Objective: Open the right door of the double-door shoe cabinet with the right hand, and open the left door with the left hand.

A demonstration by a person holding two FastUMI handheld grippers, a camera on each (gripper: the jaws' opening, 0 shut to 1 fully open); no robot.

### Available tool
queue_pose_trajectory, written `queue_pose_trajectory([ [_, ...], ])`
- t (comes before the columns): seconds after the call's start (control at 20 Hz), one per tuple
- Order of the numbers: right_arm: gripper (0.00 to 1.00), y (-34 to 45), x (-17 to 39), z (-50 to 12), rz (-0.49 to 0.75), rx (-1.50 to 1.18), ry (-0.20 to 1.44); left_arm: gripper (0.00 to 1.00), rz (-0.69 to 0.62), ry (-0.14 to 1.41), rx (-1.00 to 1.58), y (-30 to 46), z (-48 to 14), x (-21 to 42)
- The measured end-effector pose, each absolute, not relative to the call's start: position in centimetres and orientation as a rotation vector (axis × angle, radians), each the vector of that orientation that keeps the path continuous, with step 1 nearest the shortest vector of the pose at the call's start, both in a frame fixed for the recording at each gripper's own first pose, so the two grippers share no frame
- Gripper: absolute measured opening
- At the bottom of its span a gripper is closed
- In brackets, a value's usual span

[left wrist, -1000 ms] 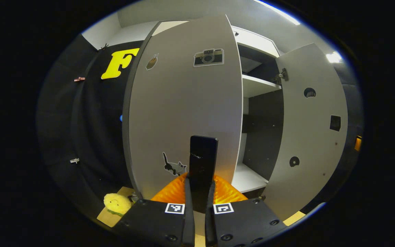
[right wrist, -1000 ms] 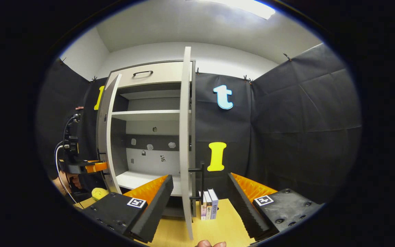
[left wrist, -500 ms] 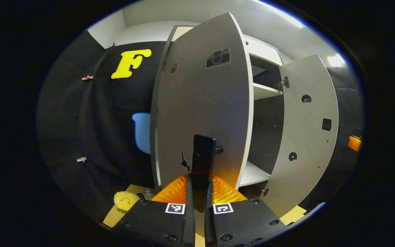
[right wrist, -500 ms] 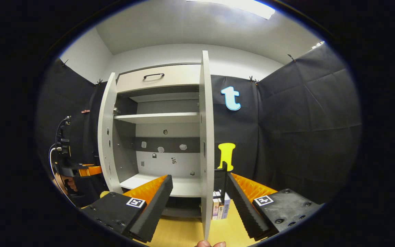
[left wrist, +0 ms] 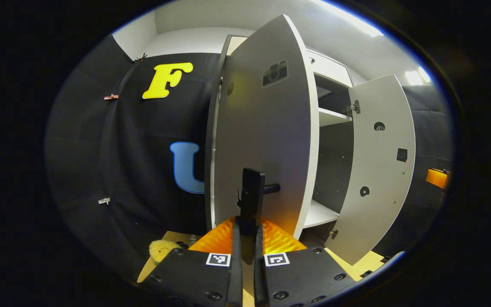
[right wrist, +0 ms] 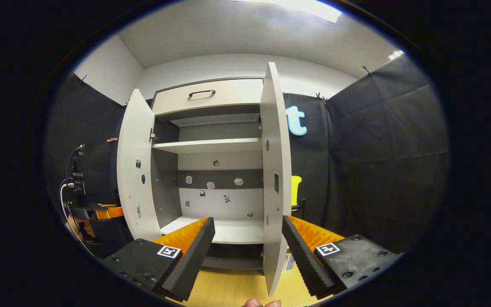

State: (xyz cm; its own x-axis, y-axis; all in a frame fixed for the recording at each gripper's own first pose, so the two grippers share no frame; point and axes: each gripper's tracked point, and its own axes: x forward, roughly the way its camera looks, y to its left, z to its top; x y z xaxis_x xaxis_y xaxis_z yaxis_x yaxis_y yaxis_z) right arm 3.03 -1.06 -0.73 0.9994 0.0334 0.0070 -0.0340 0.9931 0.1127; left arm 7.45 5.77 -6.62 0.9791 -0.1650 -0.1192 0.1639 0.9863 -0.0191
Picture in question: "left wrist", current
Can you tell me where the long ceiling light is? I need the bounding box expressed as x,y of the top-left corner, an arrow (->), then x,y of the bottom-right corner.
314,0 -> 384,38

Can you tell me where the yellow plush toy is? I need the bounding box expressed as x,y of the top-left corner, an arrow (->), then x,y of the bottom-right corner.
149,240 -> 182,264

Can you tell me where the black backdrop cloth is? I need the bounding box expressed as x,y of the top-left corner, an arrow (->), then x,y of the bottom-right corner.
45,34 -> 453,273

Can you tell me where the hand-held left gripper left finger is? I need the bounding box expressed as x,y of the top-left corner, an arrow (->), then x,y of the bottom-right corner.
141,216 -> 244,307

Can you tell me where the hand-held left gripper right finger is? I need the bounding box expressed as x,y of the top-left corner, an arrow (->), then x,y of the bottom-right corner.
253,218 -> 357,307

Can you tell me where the white cabinet shelf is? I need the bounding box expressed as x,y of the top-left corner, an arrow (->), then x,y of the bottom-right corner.
303,200 -> 340,229
319,107 -> 352,127

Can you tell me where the small ceiling light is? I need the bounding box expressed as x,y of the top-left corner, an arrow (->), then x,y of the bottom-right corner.
404,67 -> 432,86

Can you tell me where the beige double-door shoe cabinet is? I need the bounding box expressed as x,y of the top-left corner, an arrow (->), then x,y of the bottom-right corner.
204,34 -> 357,246

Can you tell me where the beige cabinet door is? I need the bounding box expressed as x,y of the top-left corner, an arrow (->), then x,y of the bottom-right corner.
209,14 -> 321,241
326,74 -> 416,266

